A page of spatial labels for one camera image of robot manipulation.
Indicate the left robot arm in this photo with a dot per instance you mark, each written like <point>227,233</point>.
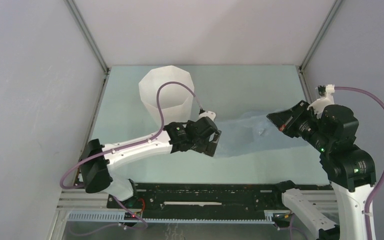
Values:
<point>100,164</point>

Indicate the small lit circuit board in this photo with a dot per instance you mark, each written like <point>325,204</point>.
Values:
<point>130,217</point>

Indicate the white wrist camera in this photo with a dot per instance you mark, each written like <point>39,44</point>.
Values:
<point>205,113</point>
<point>325,99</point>

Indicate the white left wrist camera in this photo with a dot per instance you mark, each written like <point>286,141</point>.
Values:
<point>205,113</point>

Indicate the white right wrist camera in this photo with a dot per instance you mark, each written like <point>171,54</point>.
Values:
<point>325,99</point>

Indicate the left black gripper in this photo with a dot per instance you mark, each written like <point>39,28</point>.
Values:
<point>208,147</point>

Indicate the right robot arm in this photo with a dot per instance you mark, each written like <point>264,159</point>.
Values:
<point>350,170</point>

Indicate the white translucent trash bin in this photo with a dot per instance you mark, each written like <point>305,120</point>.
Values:
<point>175,101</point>

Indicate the blue plastic trash bag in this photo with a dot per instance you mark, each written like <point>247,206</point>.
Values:
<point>250,133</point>

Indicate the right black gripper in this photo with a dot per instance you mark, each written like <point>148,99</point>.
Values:
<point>285,119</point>

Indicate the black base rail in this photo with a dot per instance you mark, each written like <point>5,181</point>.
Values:
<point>215,201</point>

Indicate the white slotted cable duct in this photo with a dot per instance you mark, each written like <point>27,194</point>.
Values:
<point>117,217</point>

